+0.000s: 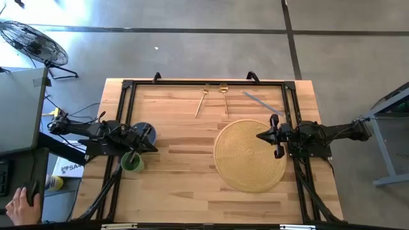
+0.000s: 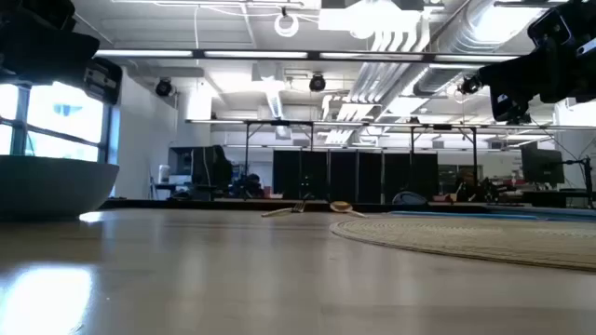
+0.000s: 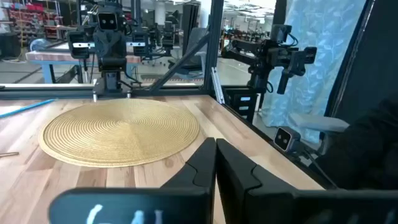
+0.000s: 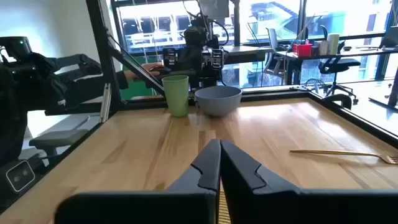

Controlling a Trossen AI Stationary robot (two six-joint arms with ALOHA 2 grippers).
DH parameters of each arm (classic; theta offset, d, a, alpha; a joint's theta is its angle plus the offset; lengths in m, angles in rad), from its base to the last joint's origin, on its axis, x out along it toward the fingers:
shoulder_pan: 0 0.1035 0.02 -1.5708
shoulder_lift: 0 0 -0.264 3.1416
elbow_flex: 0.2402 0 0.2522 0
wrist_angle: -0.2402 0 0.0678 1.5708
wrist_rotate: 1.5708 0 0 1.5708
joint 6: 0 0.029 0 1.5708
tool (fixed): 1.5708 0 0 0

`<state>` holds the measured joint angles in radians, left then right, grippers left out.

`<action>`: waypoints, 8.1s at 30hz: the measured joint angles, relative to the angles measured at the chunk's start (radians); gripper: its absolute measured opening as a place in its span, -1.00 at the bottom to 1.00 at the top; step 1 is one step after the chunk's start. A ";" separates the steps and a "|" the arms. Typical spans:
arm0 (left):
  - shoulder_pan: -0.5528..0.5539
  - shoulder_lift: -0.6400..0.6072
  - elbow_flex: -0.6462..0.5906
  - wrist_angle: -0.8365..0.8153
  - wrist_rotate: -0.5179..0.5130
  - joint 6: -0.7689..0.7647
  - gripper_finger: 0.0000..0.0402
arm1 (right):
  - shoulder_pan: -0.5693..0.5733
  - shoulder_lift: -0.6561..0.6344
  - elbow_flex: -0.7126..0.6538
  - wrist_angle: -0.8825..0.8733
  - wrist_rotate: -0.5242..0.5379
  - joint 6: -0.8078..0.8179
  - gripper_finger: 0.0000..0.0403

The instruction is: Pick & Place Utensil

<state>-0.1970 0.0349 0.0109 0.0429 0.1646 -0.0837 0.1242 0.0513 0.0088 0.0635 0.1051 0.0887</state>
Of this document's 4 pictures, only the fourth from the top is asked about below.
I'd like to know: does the red box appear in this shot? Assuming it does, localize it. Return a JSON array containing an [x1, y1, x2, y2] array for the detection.
[[292, 43, 313, 58]]

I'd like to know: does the white metal bar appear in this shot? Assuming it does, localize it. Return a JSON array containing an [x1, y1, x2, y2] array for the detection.
[[99, 83, 112, 124]]

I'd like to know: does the black office chair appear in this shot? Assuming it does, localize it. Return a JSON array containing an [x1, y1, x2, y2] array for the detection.
[[318, 24, 362, 105]]

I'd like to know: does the gold fork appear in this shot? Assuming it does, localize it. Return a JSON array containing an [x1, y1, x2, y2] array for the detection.
[[289, 149, 398, 165]]

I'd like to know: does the blue bowl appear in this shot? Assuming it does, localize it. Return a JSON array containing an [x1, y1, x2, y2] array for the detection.
[[194, 85, 243, 118]]

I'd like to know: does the person's forearm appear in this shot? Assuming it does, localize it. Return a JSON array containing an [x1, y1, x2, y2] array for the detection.
[[71, 70, 130, 106]]

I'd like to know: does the grey office chair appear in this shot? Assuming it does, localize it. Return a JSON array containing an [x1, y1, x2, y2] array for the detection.
[[264, 27, 289, 77]]

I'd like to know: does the white cylinder roll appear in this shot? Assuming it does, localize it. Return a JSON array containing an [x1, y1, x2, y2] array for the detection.
[[326, 33, 340, 56]]

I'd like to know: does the table-level camera box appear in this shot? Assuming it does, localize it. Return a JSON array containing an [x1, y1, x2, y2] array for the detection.
[[5, 159, 35, 193]]

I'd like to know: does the green board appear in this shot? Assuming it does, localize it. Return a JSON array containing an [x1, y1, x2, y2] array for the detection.
[[119, 55, 156, 100]]

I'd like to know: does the black table clamp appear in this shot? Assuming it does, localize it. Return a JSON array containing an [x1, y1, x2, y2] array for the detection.
[[322, 93, 353, 111]]

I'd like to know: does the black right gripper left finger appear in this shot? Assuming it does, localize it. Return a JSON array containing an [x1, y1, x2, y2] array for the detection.
[[55, 139, 222, 224]]

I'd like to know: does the black frame post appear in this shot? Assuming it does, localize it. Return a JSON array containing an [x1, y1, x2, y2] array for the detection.
[[85, 0, 123, 114]]

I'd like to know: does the floor cable bundle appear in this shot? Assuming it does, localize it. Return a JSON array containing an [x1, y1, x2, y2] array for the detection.
[[304, 77, 327, 94]]

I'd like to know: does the black monitor pole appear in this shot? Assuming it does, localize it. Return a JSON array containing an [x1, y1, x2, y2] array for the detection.
[[232, 0, 242, 47]]

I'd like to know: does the grey chair armrest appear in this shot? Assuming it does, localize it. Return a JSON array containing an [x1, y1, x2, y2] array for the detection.
[[29, 129, 90, 156]]

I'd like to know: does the person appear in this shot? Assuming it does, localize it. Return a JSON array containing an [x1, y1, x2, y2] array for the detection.
[[0, 62, 69, 166]]

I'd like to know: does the dark office desk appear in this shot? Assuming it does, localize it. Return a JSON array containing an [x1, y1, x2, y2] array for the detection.
[[275, 46, 398, 86]]

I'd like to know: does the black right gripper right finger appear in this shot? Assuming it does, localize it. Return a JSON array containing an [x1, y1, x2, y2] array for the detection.
[[220, 139, 398, 224]]

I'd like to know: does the dark monitor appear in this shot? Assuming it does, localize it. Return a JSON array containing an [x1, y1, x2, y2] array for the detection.
[[198, 0, 230, 20]]

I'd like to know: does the green plastic cup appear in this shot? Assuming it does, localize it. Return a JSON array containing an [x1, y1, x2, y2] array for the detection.
[[161, 75, 190, 118]]

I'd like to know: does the person's hand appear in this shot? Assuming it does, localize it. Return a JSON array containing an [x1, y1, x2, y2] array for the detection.
[[124, 62, 165, 82]]

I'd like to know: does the black diagonal frame brace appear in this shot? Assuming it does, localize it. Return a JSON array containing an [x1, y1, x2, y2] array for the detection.
[[107, 30, 166, 97]]

